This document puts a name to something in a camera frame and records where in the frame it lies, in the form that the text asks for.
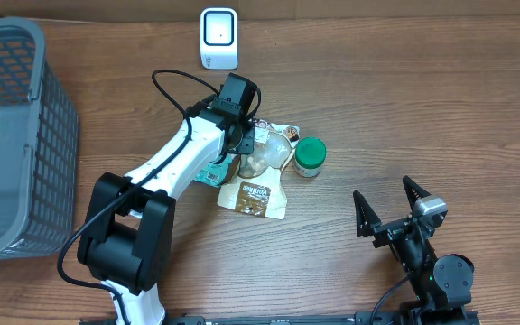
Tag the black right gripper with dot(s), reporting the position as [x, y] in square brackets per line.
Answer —
[368, 219]

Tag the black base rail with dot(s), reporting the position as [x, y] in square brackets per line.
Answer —
[278, 319]

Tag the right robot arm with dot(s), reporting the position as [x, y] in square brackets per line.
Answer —
[441, 284]

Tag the brown white snack pouch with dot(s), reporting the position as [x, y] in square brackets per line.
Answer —
[255, 188]

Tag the grey plastic basket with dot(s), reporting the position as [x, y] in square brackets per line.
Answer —
[39, 146]

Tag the teal tissue pack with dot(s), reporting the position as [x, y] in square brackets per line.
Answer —
[215, 174]

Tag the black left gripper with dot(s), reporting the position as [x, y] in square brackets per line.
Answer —
[246, 145]

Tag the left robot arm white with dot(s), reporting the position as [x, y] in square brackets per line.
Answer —
[127, 237]

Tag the green lid jar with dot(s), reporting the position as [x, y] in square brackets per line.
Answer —
[309, 157]

